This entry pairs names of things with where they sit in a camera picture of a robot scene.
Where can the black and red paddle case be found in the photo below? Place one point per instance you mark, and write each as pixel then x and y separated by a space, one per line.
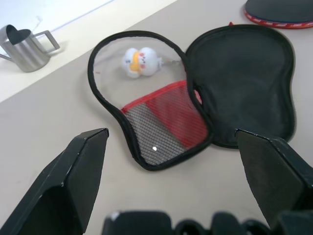
pixel 244 85

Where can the stainless steel pitcher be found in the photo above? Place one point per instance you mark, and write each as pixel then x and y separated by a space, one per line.
pixel 24 54

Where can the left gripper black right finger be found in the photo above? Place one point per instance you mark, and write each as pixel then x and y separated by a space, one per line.
pixel 274 176

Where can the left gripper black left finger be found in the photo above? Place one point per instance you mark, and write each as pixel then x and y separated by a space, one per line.
pixel 56 186

